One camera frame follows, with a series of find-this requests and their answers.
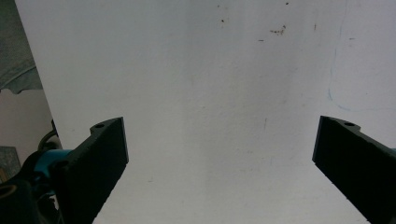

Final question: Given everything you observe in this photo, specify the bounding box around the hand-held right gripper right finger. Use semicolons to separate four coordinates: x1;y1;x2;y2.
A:
311;115;396;224

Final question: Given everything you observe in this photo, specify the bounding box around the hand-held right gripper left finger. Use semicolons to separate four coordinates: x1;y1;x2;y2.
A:
50;116;130;224

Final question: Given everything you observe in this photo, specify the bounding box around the grey-green cloth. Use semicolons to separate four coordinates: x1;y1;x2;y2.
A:
0;0;44;95

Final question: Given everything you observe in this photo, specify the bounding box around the black cable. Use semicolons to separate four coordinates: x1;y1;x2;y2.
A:
36;119;63;152

